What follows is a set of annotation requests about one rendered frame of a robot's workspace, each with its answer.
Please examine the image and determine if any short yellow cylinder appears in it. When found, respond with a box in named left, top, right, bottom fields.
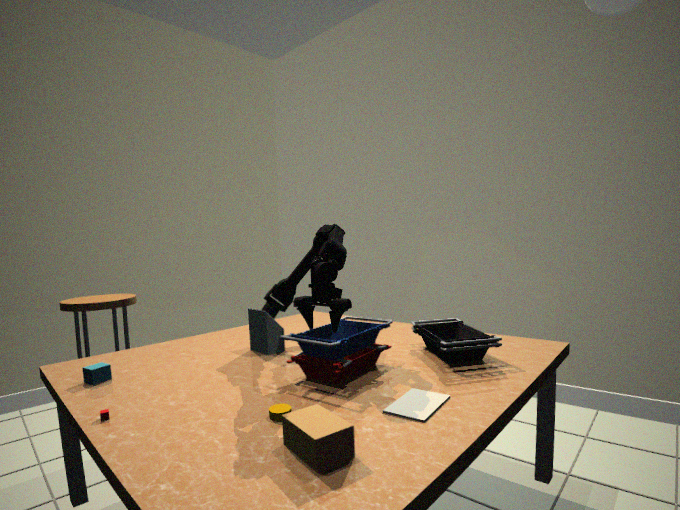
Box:
left=269, top=404, right=291, bottom=421

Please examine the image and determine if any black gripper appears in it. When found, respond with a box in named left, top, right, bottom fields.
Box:
left=293, top=280, right=352, bottom=333

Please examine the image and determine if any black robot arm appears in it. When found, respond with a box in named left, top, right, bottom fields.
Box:
left=261, top=224, right=347, bottom=319

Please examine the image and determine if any red plastic tray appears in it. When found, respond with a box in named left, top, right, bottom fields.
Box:
left=287, top=343, right=391, bottom=384

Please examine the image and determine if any tan box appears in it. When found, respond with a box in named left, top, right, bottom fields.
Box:
left=282, top=404, right=355, bottom=473

